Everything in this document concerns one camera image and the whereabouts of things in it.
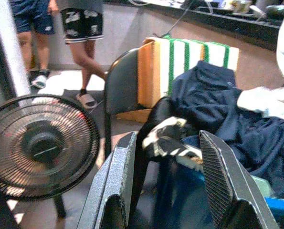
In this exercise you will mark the black chair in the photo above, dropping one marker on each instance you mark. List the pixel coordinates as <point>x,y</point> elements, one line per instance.
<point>122,83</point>

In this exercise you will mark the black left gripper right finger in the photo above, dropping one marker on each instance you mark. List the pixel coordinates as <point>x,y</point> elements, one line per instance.
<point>227,181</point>

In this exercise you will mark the dark long table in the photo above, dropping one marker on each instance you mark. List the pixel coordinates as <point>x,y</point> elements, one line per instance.
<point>227,19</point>

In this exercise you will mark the green striped cardboard box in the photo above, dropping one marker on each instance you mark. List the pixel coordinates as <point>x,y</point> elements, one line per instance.
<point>180,62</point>

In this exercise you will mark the navy blue garment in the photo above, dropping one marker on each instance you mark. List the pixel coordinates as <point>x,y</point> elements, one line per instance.
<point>239,124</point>

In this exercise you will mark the person in navy shorts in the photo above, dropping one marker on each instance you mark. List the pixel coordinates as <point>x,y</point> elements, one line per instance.
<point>34,26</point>

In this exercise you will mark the black round floor fan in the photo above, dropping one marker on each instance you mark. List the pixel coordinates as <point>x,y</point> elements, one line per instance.
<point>40,145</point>

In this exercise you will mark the patterned mug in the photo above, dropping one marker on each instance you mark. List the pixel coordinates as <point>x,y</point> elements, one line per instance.
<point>241,6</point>

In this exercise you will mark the white pillar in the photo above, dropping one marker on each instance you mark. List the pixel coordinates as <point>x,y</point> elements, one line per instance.
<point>9,47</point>

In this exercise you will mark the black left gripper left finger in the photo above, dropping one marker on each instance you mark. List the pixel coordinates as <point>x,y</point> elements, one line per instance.
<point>113,181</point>

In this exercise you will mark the black and white garment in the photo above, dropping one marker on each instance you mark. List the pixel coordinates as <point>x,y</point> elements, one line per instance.
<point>166,140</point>

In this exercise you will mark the blue laundry basket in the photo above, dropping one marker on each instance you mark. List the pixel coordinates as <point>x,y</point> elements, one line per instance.
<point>280,205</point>

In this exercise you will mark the person in black patterned shorts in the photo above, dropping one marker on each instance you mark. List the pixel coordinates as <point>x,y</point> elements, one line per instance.
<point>84,35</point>

